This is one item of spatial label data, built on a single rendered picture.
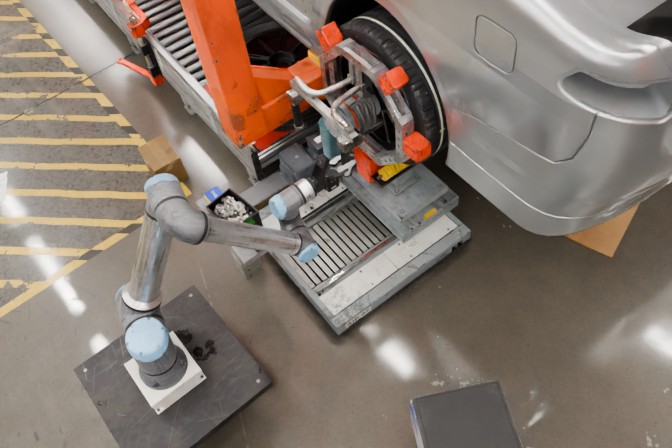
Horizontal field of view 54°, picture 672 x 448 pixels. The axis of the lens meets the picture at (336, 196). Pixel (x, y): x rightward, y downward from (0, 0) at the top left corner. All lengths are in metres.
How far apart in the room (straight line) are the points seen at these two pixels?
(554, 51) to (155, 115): 2.82
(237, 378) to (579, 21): 1.83
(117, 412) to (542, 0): 2.15
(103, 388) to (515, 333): 1.79
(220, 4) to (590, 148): 1.45
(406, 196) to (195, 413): 1.39
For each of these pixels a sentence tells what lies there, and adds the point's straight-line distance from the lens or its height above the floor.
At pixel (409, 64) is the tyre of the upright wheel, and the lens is 2.51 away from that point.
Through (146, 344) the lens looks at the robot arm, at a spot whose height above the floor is 0.65.
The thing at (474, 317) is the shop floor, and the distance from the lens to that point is 3.15.
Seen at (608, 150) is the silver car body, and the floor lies 1.29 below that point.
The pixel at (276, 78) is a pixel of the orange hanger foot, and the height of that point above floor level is 0.78.
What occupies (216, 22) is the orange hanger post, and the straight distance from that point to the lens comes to 2.67.
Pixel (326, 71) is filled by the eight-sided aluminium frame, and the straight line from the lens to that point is 2.86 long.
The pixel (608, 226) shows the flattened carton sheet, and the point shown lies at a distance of 3.53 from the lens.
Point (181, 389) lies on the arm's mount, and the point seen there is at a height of 0.35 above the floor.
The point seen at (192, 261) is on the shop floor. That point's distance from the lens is 3.45.
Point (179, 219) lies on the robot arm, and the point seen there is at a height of 1.14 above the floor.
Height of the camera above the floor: 2.80
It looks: 53 degrees down
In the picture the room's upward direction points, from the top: 8 degrees counter-clockwise
